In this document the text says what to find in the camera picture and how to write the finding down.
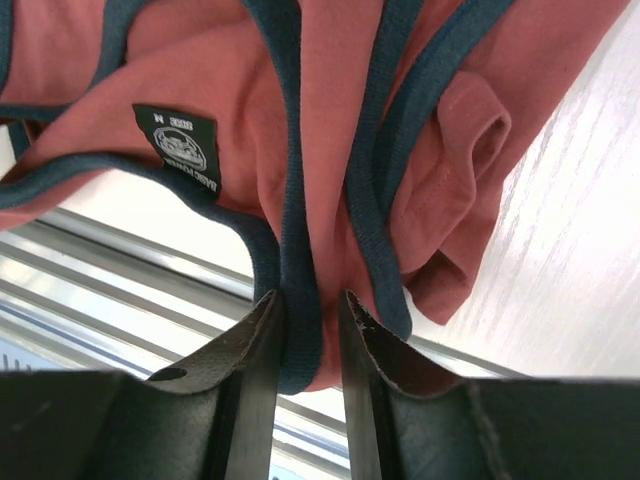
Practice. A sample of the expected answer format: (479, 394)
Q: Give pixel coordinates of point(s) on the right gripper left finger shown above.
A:
(207, 416)

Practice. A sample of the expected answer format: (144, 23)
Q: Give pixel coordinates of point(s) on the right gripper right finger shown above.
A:
(409, 418)

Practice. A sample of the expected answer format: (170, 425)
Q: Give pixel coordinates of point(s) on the red tank top blue trim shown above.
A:
(357, 145)

